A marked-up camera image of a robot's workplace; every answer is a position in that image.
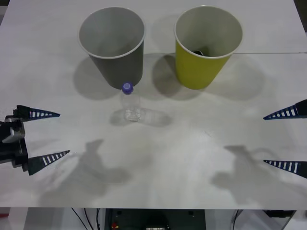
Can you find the grey plastic bin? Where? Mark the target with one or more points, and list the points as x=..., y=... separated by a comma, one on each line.
x=129, y=69

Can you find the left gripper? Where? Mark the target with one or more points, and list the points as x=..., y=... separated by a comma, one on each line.
x=14, y=149

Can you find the yellow-green plastic bin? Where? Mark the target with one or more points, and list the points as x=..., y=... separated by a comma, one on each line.
x=196, y=72

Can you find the clear bottle with purple cap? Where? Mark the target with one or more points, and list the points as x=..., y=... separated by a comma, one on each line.
x=131, y=105

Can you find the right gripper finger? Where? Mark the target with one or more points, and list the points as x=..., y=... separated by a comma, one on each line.
x=301, y=110
x=302, y=167

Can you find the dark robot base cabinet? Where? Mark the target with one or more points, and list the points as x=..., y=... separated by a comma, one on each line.
x=156, y=218

